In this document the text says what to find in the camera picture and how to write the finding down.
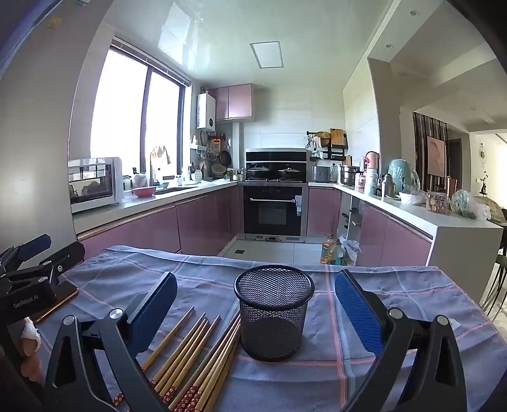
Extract kitchen window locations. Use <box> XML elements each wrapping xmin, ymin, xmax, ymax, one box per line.
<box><xmin>90</xmin><ymin>37</ymin><xmax>191</xmax><ymax>179</ymax></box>

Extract single red-patterned chopstick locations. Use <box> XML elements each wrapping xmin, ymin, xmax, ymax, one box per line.
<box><xmin>34</xmin><ymin>288</ymin><xmax>79</xmax><ymax>323</ymax></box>

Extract blue plaid tablecloth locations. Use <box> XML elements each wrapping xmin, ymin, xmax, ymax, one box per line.
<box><xmin>34</xmin><ymin>245</ymin><xmax>507</xmax><ymax>412</ymax></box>

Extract stainless steel pot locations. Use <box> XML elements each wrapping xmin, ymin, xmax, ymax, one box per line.
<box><xmin>340</xmin><ymin>165</ymin><xmax>360</xmax><ymax>186</ymax></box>

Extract pink wall cabinet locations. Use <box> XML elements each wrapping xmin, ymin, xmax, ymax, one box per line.
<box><xmin>209</xmin><ymin>83</ymin><xmax>253</xmax><ymax>121</ymax></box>

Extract clear food container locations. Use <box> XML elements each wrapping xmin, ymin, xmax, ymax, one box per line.
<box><xmin>426</xmin><ymin>191</ymin><xmax>452</xmax><ymax>215</ymax></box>

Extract white gas water heater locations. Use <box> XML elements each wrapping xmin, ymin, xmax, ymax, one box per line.
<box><xmin>197</xmin><ymin>94</ymin><xmax>216</xmax><ymax>131</ymax></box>

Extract bundle of wooden chopsticks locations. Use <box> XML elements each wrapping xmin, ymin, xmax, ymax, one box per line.
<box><xmin>112</xmin><ymin>306</ymin><xmax>243</xmax><ymax>412</ymax></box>

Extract pink base cabinets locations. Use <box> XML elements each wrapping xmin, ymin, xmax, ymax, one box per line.
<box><xmin>77</xmin><ymin>186</ymin><xmax>434</xmax><ymax>268</ymax></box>

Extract framed wall painting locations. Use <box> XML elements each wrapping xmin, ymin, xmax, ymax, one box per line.
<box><xmin>426</xmin><ymin>135</ymin><xmax>448</xmax><ymax>177</ymax></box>

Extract mint green appliance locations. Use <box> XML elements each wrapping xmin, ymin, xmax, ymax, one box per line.
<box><xmin>387</xmin><ymin>158</ymin><xmax>417</xmax><ymax>193</ymax></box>

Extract black mesh utensil holder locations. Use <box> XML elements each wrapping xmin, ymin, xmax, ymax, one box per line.
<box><xmin>234</xmin><ymin>265</ymin><xmax>316</xmax><ymax>362</ymax></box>

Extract person's left hand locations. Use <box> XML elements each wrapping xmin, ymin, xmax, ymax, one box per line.
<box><xmin>20</xmin><ymin>317</ymin><xmax>43</xmax><ymax>383</ymax></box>

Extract white plastic bag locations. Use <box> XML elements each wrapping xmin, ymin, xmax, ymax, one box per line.
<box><xmin>341</xmin><ymin>235</ymin><xmax>362</xmax><ymax>266</ymax></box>

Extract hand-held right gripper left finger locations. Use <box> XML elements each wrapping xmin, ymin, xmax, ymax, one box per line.
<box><xmin>43</xmin><ymin>271</ymin><xmax>178</xmax><ymax>412</ymax></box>

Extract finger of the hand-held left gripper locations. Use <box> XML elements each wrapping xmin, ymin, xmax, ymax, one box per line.
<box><xmin>0</xmin><ymin>240</ymin><xmax>86</xmax><ymax>285</ymax></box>
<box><xmin>0</xmin><ymin>234</ymin><xmax>53</xmax><ymax>274</ymax></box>

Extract yellow cooking oil bottle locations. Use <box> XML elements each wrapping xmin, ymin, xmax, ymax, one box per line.
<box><xmin>320</xmin><ymin>234</ymin><xmax>337</xmax><ymax>265</ymax></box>

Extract black integrated stove with oven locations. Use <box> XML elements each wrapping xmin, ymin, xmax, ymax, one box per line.
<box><xmin>240</xmin><ymin>148</ymin><xmax>310</xmax><ymax>242</ymax></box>

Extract white microwave oven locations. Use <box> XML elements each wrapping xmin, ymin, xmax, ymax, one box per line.
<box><xmin>68</xmin><ymin>157</ymin><xmax>124</xmax><ymax>215</ymax></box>

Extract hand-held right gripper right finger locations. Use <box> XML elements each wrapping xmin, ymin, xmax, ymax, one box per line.
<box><xmin>334</xmin><ymin>269</ymin><xmax>468</xmax><ymax>412</ymax></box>

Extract black wall rack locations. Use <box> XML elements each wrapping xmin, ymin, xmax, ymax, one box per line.
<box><xmin>307</xmin><ymin>129</ymin><xmax>349</xmax><ymax>161</ymax></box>

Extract black chair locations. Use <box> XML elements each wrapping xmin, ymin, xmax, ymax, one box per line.
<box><xmin>485</xmin><ymin>222</ymin><xmax>507</xmax><ymax>318</ymax></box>

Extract plastic bag with green contents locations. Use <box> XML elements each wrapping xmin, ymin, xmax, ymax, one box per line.
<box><xmin>452</xmin><ymin>189</ymin><xmax>492</xmax><ymax>220</ymax></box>

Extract ceiling light panel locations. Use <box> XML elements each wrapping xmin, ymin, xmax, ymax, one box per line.
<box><xmin>250</xmin><ymin>41</ymin><xmax>284</xmax><ymax>69</ymax></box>

